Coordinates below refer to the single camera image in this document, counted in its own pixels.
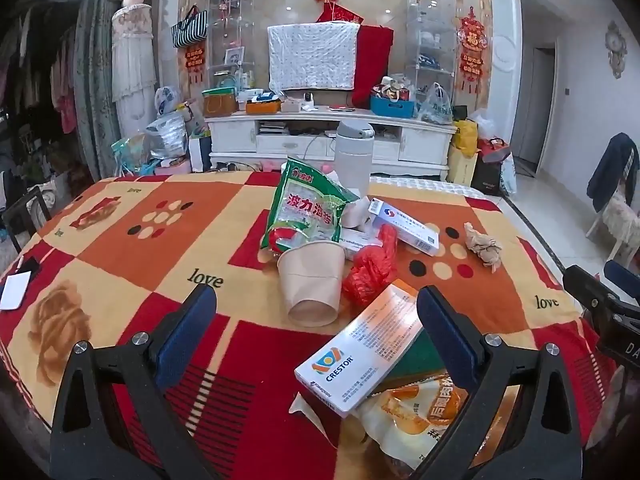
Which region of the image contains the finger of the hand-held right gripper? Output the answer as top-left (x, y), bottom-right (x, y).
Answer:
top-left (603, 259), bottom-right (640, 288)
top-left (562, 264), bottom-right (626, 317)

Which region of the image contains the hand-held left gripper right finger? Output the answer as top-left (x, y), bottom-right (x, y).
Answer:
top-left (415, 285), bottom-right (583, 480)

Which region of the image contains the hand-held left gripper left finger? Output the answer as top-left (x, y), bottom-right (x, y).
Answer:
top-left (50, 284), bottom-right (221, 480)

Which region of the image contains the orange food packet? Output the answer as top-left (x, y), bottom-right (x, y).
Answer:
top-left (357, 370), bottom-right (506, 480)

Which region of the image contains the white orange medicine box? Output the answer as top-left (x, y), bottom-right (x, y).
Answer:
top-left (294, 282), bottom-right (426, 417)

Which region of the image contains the blue white medicine box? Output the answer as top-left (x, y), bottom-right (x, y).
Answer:
top-left (367, 198), bottom-right (441, 257)

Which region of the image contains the green snack bag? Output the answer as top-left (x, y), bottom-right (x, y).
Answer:
top-left (260, 157), bottom-right (361, 253)

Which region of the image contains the green flat packet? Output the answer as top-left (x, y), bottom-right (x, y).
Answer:
top-left (390, 330), bottom-right (446, 381)

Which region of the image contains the white chair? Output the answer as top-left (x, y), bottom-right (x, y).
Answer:
top-left (586, 180), bottom-right (640, 261)

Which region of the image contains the printed orange red blanket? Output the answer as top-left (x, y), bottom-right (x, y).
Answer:
top-left (0, 170), bottom-right (631, 480)

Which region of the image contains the crumpled brown paper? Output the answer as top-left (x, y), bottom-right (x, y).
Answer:
top-left (464, 222), bottom-right (503, 273)

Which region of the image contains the red plastic bag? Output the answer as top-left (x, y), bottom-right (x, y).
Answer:
top-left (342, 224), bottom-right (398, 307)

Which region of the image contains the dark jacket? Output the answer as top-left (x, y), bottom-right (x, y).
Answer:
top-left (586, 132), bottom-right (640, 213)

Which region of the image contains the brown paper cup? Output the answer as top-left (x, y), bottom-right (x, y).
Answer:
top-left (276, 240), bottom-right (347, 328)

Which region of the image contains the long white medicine box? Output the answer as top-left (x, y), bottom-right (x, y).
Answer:
top-left (340, 227), bottom-right (383, 261)

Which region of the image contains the black shopping bag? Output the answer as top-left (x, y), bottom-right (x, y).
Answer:
top-left (472, 157), bottom-right (503, 196)

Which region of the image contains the red gift bag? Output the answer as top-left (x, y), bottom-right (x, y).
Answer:
top-left (477, 136), bottom-right (512, 163)

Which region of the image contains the beige carton box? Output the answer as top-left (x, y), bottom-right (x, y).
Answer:
top-left (446, 145), bottom-right (478, 185)

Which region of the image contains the silver foil bag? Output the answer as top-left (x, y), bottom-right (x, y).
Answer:
top-left (146, 112), bottom-right (190, 161)

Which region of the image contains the yellow bag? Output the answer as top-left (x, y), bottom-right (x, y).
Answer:
top-left (452, 120), bottom-right (480, 157)

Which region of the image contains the white thermos bottle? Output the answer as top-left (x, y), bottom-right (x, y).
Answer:
top-left (334, 120), bottom-right (376, 196)

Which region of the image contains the black chair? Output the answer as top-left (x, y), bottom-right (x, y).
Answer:
top-left (2, 186), bottom-right (51, 253)

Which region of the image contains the white television cabinet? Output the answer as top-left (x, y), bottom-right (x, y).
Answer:
top-left (205, 110), bottom-right (458, 178)

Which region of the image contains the brown gift box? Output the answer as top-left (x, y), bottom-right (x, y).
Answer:
top-left (202, 91), bottom-right (238, 117)

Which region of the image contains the clear plastic bag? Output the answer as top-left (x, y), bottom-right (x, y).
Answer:
top-left (416, 82), bottom-right (455, 125)

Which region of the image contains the blue basket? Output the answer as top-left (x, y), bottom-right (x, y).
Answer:
top-left (370, 95), bottom-right (416, 117)

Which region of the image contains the grey patterned curtain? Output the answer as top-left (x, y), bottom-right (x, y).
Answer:
top-left (75, 0), bottom-right (123, 181)

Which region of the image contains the large red hanging couplet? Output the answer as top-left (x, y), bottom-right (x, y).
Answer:
top-left (457, 7), bottom-right (488, 95)

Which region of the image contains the small red hanging ornament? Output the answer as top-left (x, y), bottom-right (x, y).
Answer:
top-left (185, 42), bottom-right (207, 86)

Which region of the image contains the lace covered air conditioner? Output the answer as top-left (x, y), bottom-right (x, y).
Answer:
top-left (111, 4), bottom-right (158, 141)

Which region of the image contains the red cloth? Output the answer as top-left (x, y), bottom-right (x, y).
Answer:
top-left (351, 24), bottom-right (395, 110)

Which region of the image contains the rack of hanging clothes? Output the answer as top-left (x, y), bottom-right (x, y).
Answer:
top-left (0, 10), bottom-right (76, 136)

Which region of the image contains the striped tote bag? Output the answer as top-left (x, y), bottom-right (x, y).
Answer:
top-left (171, 5), bottom-right (208, 50)

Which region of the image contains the white cloth covered television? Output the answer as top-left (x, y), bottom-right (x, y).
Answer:
top-left (266, 22), bottom-right (362, 92)

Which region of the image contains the tall clear display cabinet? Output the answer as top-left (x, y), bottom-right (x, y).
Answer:
top-left (404, 0), bottom-right (457, 106)

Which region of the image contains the clear display cabinet with photo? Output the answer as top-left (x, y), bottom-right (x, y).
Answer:
top-left (206, 0), bottom-right (256, 91)

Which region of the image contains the ornate wall clock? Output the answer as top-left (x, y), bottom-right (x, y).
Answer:
top-left (605, 21), bottom-right (628, 80)

